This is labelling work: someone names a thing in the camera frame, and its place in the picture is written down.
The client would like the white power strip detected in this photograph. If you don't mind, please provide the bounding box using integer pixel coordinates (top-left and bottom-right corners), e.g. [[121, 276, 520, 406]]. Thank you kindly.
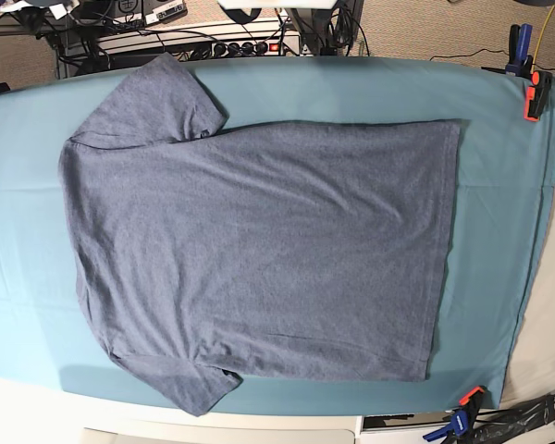
[[175, 38, 300, 61]]

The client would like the orange black clamp top right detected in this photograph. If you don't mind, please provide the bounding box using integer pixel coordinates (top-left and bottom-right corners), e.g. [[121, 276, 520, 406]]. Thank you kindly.
[[524, 70, 553, 122]]

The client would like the black plastic bag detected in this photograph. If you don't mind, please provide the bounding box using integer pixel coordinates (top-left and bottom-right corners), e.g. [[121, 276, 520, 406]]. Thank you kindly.
[[471, 394, 555, 444]]

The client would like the yellow cable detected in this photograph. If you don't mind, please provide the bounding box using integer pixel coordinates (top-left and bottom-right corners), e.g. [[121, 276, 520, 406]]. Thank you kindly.
[[534, 6, 555, 70]]

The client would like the blue clamp top right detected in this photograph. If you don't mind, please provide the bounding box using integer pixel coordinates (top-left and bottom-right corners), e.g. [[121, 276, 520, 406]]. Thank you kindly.
[[505, 23, 533, 80]]

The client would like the blue orange clamp bottom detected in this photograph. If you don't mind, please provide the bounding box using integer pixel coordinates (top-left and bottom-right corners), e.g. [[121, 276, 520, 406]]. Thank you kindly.
[[423, 386, 487, 443]]

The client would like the teal table cloth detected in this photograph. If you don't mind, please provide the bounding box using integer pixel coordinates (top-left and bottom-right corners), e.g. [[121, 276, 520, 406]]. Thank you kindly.
[[0, 57, 555, 415]]

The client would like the blue-grey T-shirt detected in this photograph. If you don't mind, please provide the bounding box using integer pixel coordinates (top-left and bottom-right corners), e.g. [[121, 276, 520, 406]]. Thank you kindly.
[[59, 55, 461, 415]]

